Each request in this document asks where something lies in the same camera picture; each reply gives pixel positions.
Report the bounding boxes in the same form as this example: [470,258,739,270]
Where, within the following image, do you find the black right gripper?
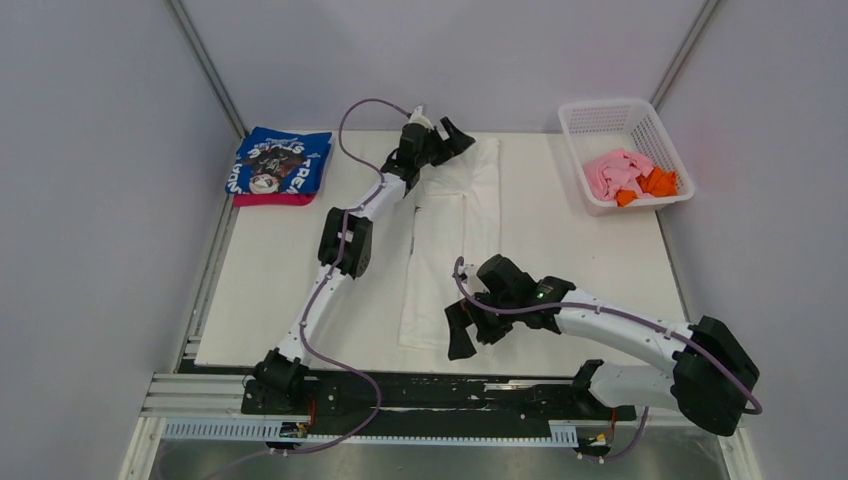
[445,289,519,361]

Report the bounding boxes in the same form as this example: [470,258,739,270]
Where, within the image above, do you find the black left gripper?
[414,118,473,169]

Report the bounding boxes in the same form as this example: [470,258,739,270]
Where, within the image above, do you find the white printed t shirt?
[398,138,501,350]

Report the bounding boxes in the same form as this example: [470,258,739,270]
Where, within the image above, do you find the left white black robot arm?
[253,117,476,413]

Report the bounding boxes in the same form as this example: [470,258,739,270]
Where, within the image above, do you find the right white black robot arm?
[444,254,763,437]

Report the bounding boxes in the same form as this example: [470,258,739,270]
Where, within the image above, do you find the light pink crumpled shirt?
[582,148,654,201]

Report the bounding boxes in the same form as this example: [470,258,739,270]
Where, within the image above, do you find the white plastic basket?
[558,99,695,216]

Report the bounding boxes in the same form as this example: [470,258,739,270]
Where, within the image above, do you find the folded blue printed t shirt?
[224,127,333,195]

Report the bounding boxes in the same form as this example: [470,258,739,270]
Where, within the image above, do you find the orange crumpled shirt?
[615,167,678,207]

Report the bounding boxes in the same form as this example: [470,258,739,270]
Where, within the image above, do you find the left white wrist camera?
[407,104,434,130]

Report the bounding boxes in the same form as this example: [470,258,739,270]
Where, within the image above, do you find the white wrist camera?
[407,104,434,130]
[460,264,482,294]

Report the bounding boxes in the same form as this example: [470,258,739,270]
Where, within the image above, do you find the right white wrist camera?
[460,264,482,294]

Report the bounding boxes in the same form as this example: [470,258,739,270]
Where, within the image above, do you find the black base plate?
[241,370,637,439]

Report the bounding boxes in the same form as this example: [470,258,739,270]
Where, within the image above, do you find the aluminium frame rail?
[135,372,747,429]

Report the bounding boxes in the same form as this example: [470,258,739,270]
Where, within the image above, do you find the white slotted cable duct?
[161,418,578,448]

